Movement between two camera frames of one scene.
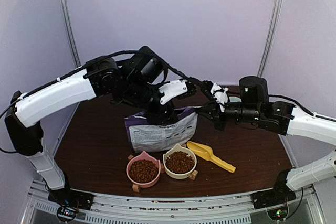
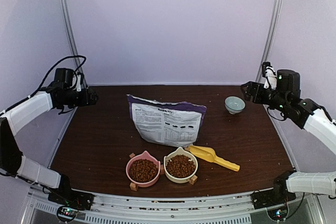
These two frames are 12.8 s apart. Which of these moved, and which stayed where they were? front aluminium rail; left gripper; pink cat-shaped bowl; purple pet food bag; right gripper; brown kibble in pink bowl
Moved: left gripper; purple pet food bag; right gripper
Stayed: pink cat-shaped bowl; brown kibble in pink bowl; front aluminium rail
